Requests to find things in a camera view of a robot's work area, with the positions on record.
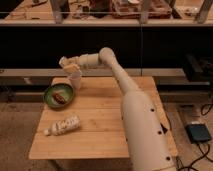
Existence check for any white ceramic cup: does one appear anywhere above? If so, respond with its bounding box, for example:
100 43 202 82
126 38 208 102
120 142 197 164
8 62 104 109
68 71 82 90

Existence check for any clear plastic bottle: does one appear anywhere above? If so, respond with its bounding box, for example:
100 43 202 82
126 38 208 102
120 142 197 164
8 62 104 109
43 116 80 136

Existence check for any black cable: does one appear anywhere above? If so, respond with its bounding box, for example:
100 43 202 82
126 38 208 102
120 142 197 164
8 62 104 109
175 103 213 171

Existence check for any blue foot pedal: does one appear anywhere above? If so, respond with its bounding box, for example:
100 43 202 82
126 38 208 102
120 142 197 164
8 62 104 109
185 124 212 143

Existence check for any green bowl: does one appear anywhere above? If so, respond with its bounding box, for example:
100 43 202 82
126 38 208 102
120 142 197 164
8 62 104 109
43 83 75 109

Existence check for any wooden folding table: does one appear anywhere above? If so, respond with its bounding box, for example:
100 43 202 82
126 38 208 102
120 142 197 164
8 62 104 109
29 77 177 160

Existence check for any metal shelf rail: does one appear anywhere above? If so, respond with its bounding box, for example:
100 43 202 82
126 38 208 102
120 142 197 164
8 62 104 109
0 68 184 77

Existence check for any white sponge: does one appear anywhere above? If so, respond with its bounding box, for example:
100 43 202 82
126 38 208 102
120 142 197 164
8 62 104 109
63 63 80 74

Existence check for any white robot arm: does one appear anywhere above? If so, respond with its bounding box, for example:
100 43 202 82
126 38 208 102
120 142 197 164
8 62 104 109
59 47 176 171

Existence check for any brown food in bowl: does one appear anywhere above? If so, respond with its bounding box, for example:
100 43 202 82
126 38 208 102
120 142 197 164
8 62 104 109
52 93 66 104

